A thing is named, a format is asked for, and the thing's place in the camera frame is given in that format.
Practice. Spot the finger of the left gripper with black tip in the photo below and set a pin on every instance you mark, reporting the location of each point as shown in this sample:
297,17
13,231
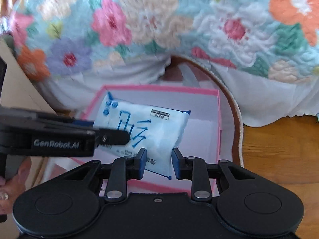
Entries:
106,137

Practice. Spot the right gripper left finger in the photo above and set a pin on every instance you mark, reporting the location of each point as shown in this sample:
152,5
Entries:
120,171

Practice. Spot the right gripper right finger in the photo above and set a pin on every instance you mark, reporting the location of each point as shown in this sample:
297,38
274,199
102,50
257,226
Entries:
195,170

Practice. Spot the white blue tissue pack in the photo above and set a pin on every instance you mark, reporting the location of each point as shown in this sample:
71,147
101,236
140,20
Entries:
156,129

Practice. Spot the person left hand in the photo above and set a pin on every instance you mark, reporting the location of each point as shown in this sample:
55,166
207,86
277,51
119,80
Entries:
11,189

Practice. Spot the pink cardboard box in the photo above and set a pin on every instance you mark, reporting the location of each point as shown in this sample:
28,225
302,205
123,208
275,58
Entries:
201,136

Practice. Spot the beige wooden cabinet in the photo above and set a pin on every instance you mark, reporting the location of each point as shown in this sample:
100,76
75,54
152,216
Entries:
19,92

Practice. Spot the white bed skirt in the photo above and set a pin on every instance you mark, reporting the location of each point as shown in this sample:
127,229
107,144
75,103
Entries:
261,101

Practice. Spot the floral quilt bedspread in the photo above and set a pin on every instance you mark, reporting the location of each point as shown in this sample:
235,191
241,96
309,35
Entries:
275,39

